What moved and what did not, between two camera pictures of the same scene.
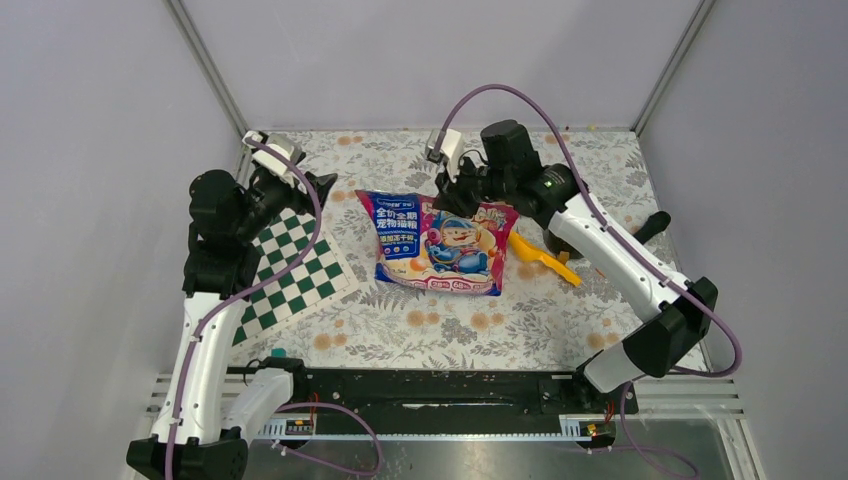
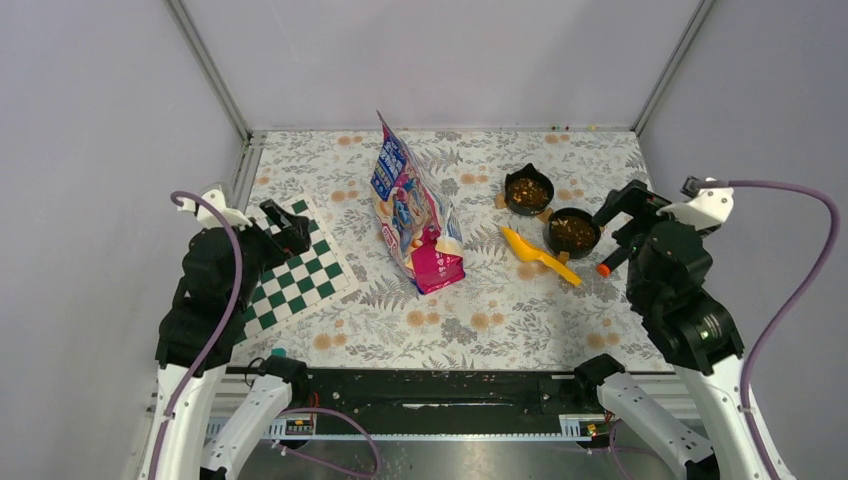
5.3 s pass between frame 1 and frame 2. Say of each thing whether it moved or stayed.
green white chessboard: stayed
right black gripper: moved
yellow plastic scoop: stayed
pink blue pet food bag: moved
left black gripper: moved
